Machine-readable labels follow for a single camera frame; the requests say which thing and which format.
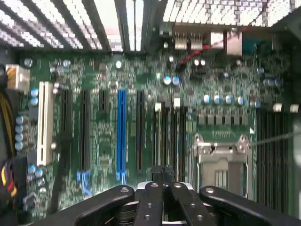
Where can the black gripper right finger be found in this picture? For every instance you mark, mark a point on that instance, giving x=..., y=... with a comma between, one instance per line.
x=188, y=207

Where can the green motherboard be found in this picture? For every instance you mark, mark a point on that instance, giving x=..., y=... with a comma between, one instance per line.
x=211, y=87

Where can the metal CPU socket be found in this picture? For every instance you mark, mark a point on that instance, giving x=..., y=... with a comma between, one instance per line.
x=221, y=160

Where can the white PCI slot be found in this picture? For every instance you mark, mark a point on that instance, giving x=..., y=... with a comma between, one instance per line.
x=44, y=122

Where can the long black expansion slot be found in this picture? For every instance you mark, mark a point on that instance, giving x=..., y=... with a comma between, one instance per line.
x=84, y=131
x=140, y=131
x=65, y=110

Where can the open black PC case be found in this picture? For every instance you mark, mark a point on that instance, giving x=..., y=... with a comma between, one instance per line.
x=211, y=11

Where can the blue expansion slot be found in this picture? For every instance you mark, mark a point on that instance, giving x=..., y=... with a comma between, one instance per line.
x=121, y=131

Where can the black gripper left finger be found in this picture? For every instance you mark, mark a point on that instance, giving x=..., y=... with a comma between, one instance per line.
x=148, y=207

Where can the blue SATA connector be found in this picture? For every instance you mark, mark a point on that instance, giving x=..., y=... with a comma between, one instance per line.
x=84, y=181

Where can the thin metal locking lever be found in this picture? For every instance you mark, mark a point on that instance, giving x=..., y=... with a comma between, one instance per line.
x=272, y=139

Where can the black RAM slot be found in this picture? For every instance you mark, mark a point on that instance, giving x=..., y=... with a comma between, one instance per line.
x=260, y=164
x=155, y=136
x=268, y=164
x=184, y=141
x=285, y=164
x=166, y=136
x=175, y=136
x=276, y=164

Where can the short black expansion slot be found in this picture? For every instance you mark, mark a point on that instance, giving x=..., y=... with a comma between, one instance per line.
x=102, y=101

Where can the white power connector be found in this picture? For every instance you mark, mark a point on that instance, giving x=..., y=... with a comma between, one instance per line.
x=17, y=77

